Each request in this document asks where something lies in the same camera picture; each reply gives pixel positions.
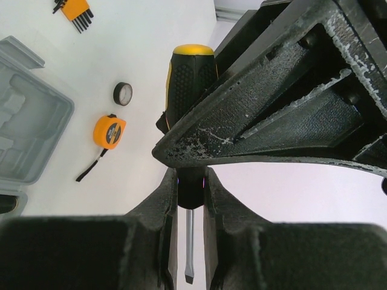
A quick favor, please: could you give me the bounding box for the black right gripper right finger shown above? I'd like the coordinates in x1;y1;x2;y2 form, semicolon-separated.
204;169;386;289

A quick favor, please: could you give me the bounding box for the orange tape measure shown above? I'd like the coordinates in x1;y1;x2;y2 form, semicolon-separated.
76;114;126;182

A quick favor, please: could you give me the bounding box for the grey plastic tool case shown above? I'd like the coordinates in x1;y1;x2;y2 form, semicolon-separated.
1;36;74;221

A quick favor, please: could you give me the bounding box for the hex key set orange holder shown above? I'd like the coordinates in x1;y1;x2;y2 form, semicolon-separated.
53;0;94;34

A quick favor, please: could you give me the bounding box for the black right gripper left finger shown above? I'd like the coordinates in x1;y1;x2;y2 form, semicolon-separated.
1;169;177;289

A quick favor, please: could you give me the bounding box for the flathead screwdriver black yellow handle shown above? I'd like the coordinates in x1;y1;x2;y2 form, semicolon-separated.
164;43;217;285

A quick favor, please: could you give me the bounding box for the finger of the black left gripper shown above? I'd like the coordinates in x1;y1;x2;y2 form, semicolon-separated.
152;1;386;176

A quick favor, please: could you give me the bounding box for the black electrical tape roll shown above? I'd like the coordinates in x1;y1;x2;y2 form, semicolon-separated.
113;82;133;106

